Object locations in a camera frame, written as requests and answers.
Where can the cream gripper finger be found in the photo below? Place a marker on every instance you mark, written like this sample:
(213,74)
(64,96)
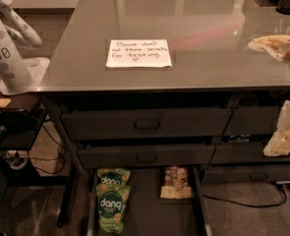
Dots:
(277,46)
(279,144)

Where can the green dang chip bag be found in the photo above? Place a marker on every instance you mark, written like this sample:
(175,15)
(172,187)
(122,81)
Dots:
(112,203)
(113,176)

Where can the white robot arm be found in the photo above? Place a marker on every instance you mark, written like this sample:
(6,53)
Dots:
(278,47)

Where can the top right grey drawer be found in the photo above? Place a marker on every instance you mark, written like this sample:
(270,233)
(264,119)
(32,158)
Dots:
(257,120)

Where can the grey drawer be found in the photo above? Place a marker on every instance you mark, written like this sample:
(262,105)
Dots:
(227,174)
(242,153)
(144,156)
(257,120)
(145,123)

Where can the middle right grey drawer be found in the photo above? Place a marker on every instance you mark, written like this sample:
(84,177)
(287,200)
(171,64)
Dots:
(242,153)

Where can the top left grey drawer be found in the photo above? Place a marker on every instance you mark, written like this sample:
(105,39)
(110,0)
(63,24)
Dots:
(145,123)

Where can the bottom right grey drawer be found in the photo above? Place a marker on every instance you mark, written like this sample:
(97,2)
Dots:
(227,174)

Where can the brown snack bag in drawer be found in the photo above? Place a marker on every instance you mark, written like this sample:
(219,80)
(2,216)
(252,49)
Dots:
(175,183)

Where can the middle left grey drawer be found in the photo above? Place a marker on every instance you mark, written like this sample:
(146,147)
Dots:
(144,156)

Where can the open bottom left drawer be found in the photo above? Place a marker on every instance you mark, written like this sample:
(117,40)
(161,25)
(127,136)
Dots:
(148,214)

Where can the white handwritten paper note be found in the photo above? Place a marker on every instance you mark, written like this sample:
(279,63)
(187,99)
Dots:
(138,53)

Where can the white power strip on floor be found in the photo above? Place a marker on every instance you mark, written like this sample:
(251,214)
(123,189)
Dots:
(16,160)

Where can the black side shelf left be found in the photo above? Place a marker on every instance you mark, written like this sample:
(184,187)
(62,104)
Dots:
(20,120)

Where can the white dotted robot left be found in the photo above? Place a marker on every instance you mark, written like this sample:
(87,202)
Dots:
(18,75)

